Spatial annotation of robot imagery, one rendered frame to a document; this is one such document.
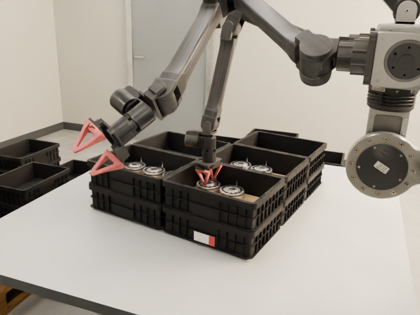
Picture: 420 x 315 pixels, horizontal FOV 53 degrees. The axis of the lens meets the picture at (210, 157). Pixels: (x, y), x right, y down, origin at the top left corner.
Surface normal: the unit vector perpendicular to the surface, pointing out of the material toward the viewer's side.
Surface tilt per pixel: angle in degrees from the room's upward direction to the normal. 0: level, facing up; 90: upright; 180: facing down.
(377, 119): 90
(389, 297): 0
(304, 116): 90
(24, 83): 90
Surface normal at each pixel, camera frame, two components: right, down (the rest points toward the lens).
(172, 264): 0.03, -0.95
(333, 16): -0.34, 0.29
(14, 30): 0.94, 0.14
